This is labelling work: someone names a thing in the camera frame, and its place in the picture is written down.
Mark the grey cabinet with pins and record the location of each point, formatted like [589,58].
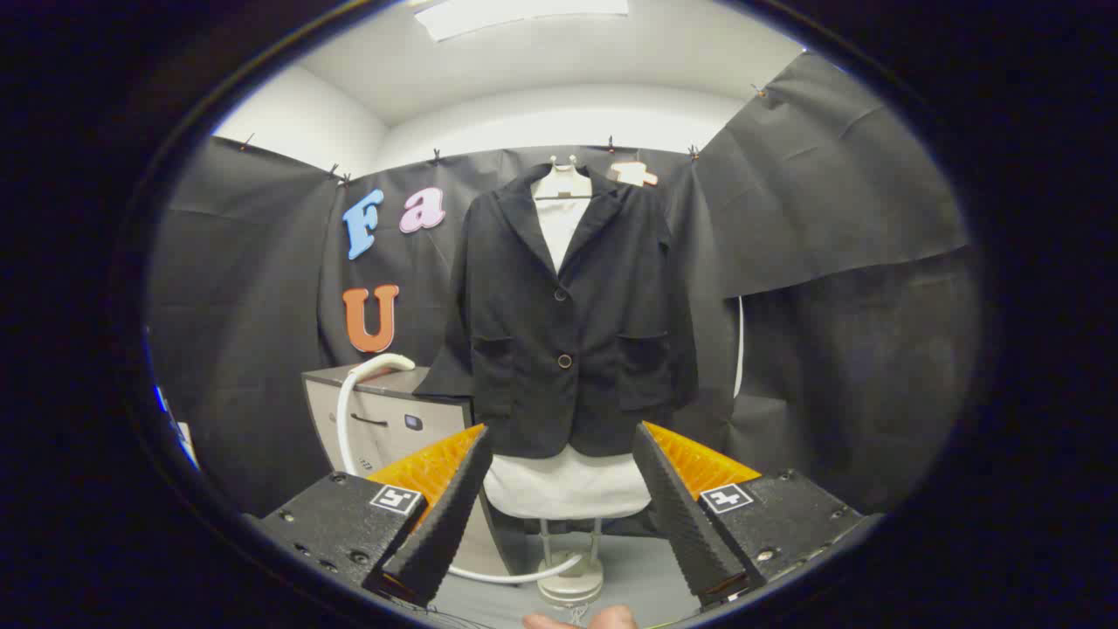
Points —
[393,428]

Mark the white garment steamer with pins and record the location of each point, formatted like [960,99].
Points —
[384,362]

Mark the black suit jacket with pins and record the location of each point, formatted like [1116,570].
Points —
[524,349]

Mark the white mannequin stand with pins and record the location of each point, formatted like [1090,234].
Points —
[569,581]

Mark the white mannequin torso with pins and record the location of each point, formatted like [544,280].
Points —
[568,489]

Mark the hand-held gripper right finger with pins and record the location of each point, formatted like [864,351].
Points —
[690,533]

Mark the black backdrop cloth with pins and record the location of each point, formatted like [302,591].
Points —
[830,218]

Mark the ceiling light panel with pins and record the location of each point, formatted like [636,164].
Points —
[524,13]

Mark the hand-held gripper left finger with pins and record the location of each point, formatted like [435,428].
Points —
[441,533]

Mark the printed paper sheet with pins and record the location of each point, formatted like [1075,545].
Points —
[186,441]

